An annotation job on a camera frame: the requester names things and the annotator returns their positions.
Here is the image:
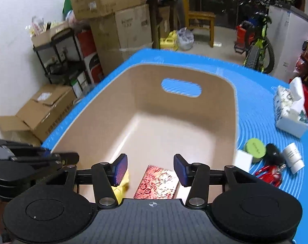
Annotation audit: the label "cardboard box with snacks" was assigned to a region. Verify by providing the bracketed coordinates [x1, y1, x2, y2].
[30, 22, 70, 47]

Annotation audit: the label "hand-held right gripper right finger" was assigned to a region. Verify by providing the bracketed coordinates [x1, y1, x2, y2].
[173, 154, 261, 208]

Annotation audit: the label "white chest freezer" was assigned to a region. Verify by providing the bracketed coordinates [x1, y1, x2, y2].
[267, 4, 308, 82]

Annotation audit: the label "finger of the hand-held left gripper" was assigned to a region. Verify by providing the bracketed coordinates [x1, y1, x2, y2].
[48, 152, 80, 166]
[7, 145, 53, 161]

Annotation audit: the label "white printed tissue box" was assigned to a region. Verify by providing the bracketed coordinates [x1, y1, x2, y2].
[273, 77, 308, 138]

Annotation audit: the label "small white box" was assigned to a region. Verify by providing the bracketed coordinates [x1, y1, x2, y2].
[235, 149, 253, 174]

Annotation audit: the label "beige plastic storage bin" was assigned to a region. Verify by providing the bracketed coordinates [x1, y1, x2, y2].
[51, 64, 239, 204]

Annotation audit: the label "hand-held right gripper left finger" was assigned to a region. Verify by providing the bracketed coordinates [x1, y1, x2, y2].
[46, 154, 129, 208]

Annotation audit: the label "clear plastic bag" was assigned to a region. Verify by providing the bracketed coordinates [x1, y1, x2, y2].
[177, 27, 195, 51]

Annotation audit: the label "blue silicone baking mat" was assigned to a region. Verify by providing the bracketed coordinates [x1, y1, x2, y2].
[42, 48, 308, 244]

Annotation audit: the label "dark side table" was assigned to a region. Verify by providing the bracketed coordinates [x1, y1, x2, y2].
[146, 0, 180, 49]

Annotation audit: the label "red patterned box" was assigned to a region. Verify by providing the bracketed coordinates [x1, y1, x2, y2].
[133, 165, 181, 200]

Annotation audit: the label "white cylindrical bottle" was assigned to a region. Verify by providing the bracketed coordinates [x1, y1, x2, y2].
[282, 143, 305, 174]

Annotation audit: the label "black round object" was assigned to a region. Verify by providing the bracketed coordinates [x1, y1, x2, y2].
[265, 143, 286, 167]

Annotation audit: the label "red handled scissors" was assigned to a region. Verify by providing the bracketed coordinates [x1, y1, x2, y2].
[255, 164, 288, 187]

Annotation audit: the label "large brown cardboard box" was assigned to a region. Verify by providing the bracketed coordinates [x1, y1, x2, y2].
[89, 4, 153, 75]

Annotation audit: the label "open cardboard box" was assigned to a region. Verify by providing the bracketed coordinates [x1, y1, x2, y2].
[0, 84, 77, 143]

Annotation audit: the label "yellow soft item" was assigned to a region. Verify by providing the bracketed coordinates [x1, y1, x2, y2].
[112, 169, 131, 204]

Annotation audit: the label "green round tin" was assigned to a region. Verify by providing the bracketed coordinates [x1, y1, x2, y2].
[243, 138, 267, 163]

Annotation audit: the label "red and white carton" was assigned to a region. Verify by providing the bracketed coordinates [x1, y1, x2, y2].
[76, 29, 105, 83]

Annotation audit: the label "green and black bicycle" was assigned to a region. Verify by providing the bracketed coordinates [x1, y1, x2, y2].
[234, 0, 275, 73]

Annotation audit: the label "wooden chair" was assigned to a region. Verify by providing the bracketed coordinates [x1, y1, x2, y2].
[178, 0, 217, 48]

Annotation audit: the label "black metal shelf rack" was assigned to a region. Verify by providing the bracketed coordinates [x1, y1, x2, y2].
[33, 28, 91, 99]

